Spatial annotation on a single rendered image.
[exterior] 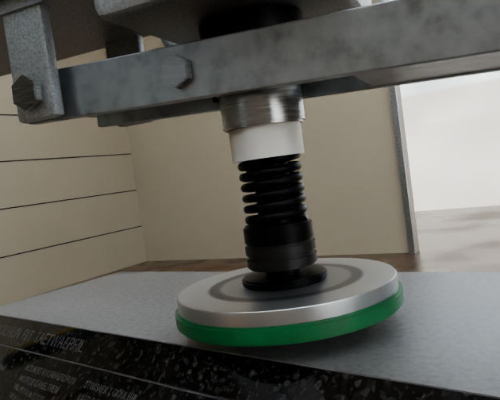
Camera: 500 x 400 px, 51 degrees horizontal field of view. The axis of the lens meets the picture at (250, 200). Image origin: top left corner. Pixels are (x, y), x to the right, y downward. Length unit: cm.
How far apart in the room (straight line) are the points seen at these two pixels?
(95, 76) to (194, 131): 614
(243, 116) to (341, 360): 22
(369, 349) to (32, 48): 41
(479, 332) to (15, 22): 51
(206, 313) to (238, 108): 18
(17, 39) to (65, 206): 604
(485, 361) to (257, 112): 27
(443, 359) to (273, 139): 23
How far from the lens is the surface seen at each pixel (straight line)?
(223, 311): 44
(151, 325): 62
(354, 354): 45
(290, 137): 49
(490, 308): 55
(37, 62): 55
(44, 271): 639
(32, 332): 76
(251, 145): 48
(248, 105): 48
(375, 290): 45
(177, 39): 56
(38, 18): 56
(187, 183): 678
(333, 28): 44
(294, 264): 49
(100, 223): 691
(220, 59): 47
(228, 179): 640
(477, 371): 41
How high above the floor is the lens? 103
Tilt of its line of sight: 3 degrees down
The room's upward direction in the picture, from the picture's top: 8 degrees counter-clockwise
